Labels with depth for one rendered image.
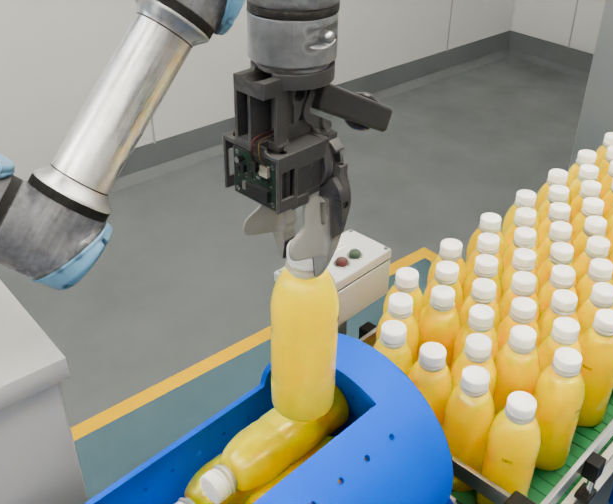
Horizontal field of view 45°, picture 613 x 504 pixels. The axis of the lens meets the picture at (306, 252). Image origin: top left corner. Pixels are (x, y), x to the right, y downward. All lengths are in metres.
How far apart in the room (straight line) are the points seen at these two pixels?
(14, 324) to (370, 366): 0.54
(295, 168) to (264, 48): 0.10
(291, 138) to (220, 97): 3.54
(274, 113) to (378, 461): 0.42
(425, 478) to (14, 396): 0.55
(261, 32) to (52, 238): 0.52
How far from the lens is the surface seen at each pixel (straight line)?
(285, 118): 0.63
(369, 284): 1.34
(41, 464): 1.21
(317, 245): 0.70
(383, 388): 0.89
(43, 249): 1.04
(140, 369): 2.78
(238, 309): 3.00
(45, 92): 3.70
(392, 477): 0.87
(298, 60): 0.61
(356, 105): 0.68
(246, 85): 0.62
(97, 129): 1.04
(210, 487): 0.93
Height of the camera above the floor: 1.84
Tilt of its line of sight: 34 degrees down
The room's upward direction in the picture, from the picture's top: straight up
